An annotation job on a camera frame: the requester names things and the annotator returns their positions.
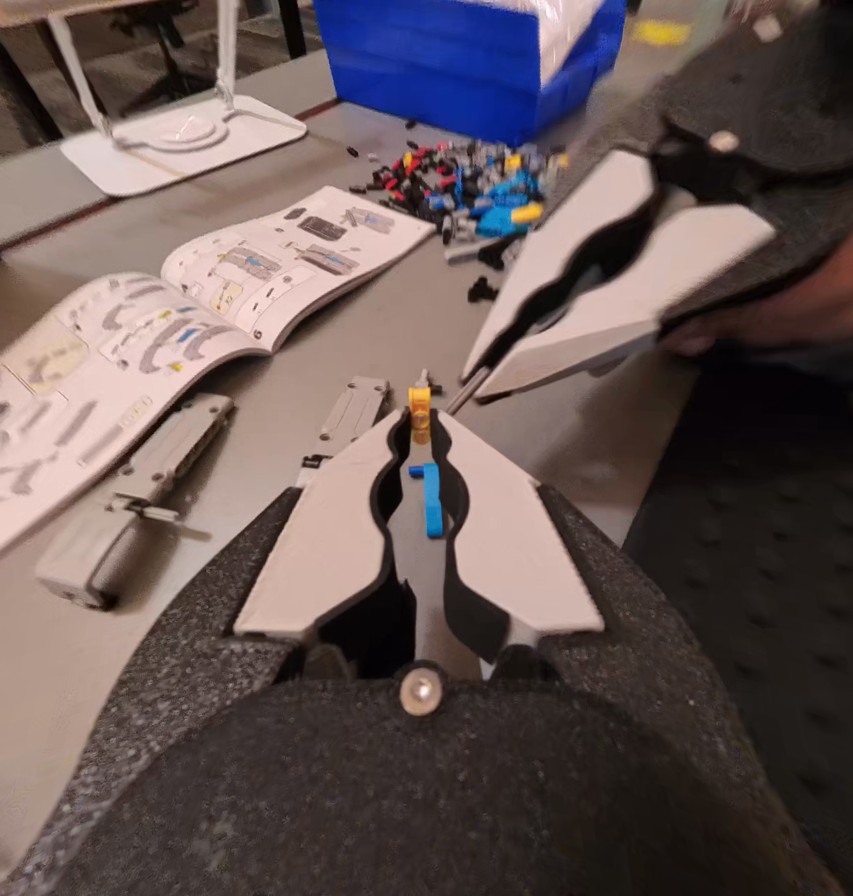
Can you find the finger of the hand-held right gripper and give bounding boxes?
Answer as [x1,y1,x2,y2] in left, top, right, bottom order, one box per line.
[470,205,779,403]
[461,149,657,384]

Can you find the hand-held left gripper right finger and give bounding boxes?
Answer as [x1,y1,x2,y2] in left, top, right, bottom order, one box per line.
[433,410,606,665]

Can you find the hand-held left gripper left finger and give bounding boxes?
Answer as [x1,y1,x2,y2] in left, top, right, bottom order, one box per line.
[232,408,410,644]

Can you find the blue toy beam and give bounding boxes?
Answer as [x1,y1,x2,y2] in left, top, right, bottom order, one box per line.
[420,462,445,540]

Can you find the grey toy panel assembly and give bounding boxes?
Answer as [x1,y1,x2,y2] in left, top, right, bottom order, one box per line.
[297,377,392,491]
[35,392,235,610]

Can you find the yellow toy connector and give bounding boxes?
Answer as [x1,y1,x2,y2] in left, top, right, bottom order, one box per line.
[407,388,434,447]

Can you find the grey toy axle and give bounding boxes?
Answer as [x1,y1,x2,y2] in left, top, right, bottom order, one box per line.
[444,370,485,415]

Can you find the grey desk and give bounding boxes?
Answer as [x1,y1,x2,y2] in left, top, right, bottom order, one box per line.
[0,42,714,896]

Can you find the person's right hand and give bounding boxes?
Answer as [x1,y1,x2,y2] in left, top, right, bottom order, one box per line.
[661,213,853,358]

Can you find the pile of toy building pieces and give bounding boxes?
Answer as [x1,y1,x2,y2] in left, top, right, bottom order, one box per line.
[346,136,571,270]

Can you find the yellow tape strip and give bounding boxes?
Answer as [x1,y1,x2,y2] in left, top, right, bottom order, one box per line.
[633,20,692,46]

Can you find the crumpled clear plastic bag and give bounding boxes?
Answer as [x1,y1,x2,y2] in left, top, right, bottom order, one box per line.
[531,0,609,71]

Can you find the blue storage bin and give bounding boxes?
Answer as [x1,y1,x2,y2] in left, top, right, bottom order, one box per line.
[313,0,627,148]

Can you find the white instruction booklet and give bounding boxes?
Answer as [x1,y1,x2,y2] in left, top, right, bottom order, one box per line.
[0,185,438,568]

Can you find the white metal stand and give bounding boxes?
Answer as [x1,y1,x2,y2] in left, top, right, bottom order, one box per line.
[49,0,308,197]

